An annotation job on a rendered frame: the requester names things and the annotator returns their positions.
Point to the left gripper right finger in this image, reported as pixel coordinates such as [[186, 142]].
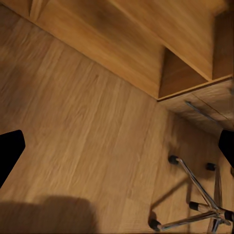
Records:
[[226, 145]]

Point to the swivel chair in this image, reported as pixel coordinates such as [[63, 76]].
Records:
[[213, 209]]

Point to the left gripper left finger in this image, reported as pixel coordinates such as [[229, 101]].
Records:
[[12, 145]]

